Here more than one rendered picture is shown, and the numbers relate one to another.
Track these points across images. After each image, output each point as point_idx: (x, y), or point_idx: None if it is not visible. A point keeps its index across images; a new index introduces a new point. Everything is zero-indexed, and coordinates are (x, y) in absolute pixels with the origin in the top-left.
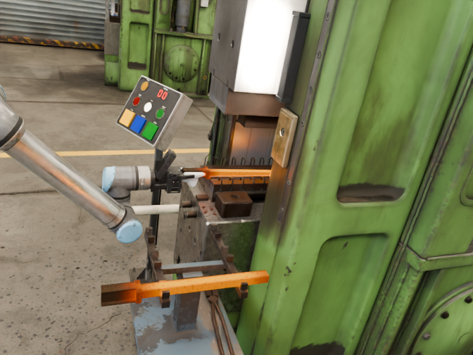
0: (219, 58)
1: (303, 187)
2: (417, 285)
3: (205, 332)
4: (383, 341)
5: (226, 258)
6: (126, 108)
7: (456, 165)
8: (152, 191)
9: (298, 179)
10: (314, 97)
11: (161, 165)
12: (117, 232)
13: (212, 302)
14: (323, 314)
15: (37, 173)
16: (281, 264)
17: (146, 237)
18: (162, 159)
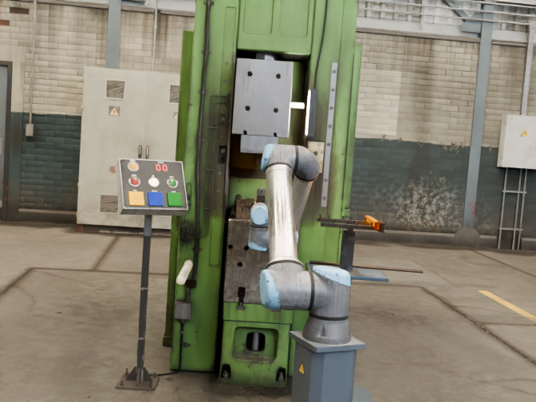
0: (254, 122)
1: (339, 177)
2: None
3: (352, 268)
4: None
5: (352, 218)
6: (126, 191)
7: (351, 154)
8: None
9: (333, 175)
10: (333, 129)
11: (262, 199)
12: (297, 238)
13: (331, 263)
14: None
15: (307, 195)
16: (333, 230)
17: (327, 223)
18: (258, 196)
